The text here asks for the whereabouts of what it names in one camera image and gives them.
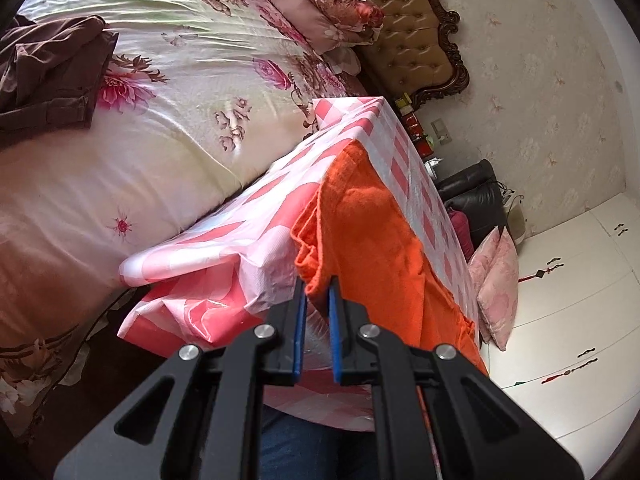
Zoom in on brown garment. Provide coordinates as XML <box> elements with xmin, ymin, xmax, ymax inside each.
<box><xmin>0</xmin><ymin>14</ymin><xmax>120</xmax><ymax>133</ymax></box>

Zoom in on orange pants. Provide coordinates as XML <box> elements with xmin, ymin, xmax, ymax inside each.
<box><xmin>291</xmin><ymin>141</ymin><xmax>488</xmax><ymax>378</ymax></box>

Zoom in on tufted leather headboard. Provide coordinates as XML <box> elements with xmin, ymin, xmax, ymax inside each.
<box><xmin>330</xmin><ymin>0</ymin><xmax>471</xmax><ymax>111</ymax></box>

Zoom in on white wardrobe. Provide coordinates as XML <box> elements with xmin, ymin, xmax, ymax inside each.
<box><xmin>480</xmin><ymin>190</ymin><xmax>640</xmax><ymax>480</ymax></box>

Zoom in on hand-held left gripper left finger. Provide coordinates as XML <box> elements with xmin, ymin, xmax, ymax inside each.
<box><xmin>52</xmin><ymin>277</ymin><xmax>308</xmax><ymax>480</ymax></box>

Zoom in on pink floral pillow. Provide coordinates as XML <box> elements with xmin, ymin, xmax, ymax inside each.
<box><xmin>247</xmin><ymin>0</ymin><xmax>351</xmax><ymax>53</ymax></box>

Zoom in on wall socket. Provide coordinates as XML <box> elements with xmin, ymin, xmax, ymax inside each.
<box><xmin>431</xmin><ymin>119</ymin><xmax>453</xmax><ymax>147</ymax></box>

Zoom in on red knot ornament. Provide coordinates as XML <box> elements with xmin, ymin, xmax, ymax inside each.
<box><xmin>517</xmin><ymin>267</ymin><xmax>558</xmax><ymax>283</ymax></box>

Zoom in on red beaded tassel ornament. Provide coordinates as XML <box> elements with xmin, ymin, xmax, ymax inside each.
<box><xmin>542</xmin><ymin>357</ymin><xmax>598</xmax><ymax>385</ymax></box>

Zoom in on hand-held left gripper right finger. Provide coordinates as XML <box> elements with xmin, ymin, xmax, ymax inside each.
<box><xmin>327</xmin><ymin>280</ymin><xmax>583</xmax><ymax>480</ymax></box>

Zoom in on beige appliance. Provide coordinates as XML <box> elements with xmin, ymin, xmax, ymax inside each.
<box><xmin>505</xmin><ymin>195</ymin><xmax>528</xmax><ymax>243</ymax></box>

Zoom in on black leather armchair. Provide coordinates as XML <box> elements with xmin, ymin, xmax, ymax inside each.
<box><xmin>437</xmin><ymin>159</ymin><xmax>508</xmax><ymax>251</ymax></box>

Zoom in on pink checked tablecloth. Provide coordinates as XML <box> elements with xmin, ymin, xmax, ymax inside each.
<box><xmin>117</xmin><ymin>96</ymin><xmax>483</xmax><ymax>433</ymax></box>

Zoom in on person's leg in jeans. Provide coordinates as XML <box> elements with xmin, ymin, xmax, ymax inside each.
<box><xmin>260</xmin><ymin>405</ymin><xmax>381</xmax><ymax>480</ymax></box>

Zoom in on red boxes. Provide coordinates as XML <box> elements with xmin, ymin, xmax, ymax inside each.
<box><xmin>400</xmin><ymin>110</ymin><xmax>436</xmax><ymax>161</ymax></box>

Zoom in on floral satin bed duvet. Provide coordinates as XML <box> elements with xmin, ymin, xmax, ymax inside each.
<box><xmin>0</xmin><ymin>0</ymin><xmax>371</xmax><ymax>441</ymax></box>

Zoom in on magenta bolster cushion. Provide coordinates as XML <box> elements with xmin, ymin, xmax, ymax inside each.
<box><xmin>447</xmin><ymin>210</ymin><xmax>475</xmax><ymax>261</ymax></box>

